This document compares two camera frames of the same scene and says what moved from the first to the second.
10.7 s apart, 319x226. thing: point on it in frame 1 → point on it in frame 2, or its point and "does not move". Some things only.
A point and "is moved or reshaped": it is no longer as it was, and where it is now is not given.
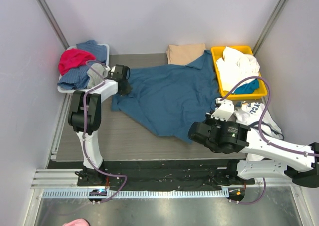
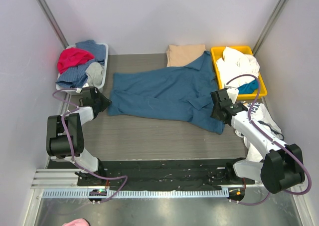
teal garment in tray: x=247 y=89 does not move
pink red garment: x=72 y=59 does not move
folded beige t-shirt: x=184 y=54 does not move
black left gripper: x=125 y=88 → x=100 y=102
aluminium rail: x=56 y=178 does not move
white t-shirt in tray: x=236 y=67 does not move
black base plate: x=155 y=173 does not move
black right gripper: x=195 y=132 → x=217 y=106
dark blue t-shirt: x=171 y=101 is moved or reshaped
